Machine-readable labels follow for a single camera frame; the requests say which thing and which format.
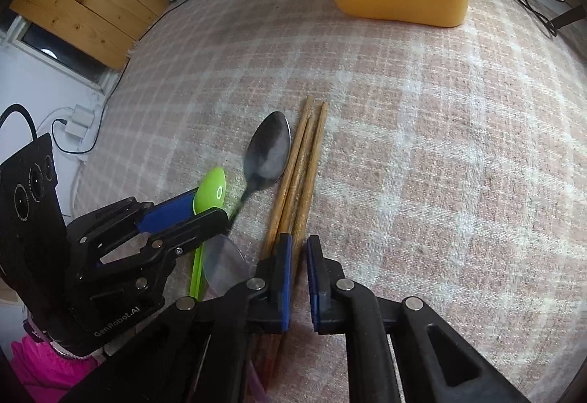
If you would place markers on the pink plaid tablecloth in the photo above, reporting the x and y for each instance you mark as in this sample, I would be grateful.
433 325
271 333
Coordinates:
453 162

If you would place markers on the white power strip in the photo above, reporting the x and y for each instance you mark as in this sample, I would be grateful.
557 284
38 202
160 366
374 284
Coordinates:
80 121

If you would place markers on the pink sleeve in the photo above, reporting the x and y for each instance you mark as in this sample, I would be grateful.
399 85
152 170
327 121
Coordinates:
46 375

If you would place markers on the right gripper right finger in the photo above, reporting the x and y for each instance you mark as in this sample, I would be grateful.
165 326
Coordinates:
328 306

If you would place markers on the steel spoon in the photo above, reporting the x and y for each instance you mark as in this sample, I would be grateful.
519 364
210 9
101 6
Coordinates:
266 157

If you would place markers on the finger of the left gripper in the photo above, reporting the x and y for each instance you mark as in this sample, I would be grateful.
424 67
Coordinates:
167 214
186 236

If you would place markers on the green plastic spoon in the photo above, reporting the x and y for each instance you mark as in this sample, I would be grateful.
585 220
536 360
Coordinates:
210 193

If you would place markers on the wooden chopstick red tip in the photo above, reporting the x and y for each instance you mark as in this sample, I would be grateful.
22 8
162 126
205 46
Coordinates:
279 202

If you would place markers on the window frame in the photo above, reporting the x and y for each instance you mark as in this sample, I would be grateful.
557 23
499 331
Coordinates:
50 50

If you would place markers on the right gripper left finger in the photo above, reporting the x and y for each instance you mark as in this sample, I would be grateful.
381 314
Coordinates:
270 308

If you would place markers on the black camera box left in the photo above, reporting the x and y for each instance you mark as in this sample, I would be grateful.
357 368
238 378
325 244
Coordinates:
34 247

